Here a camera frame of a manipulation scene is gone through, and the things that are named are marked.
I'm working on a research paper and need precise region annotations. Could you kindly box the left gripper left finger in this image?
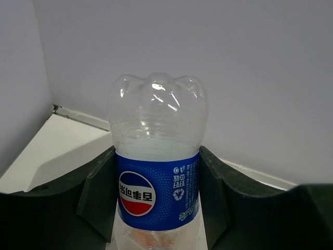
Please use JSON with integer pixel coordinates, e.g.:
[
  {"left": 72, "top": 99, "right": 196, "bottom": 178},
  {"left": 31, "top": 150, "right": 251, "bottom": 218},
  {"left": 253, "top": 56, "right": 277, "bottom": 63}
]
[{"left": 1, "top": 147, "right": 116, "bottom": 249}]

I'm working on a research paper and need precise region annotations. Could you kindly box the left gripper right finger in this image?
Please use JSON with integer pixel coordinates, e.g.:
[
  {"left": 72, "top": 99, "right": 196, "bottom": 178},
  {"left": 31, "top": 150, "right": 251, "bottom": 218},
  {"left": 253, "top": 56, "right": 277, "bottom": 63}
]
[{"left": 199, "top": 147, "right": 332, "bottom": 249}]

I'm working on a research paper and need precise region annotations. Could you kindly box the blue label water bottle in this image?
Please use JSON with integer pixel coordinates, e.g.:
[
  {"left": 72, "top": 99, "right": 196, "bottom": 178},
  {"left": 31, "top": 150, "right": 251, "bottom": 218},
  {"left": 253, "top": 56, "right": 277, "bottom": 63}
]
[{"left": 107, "top": 73, "right": 209, "bottom": 249}]

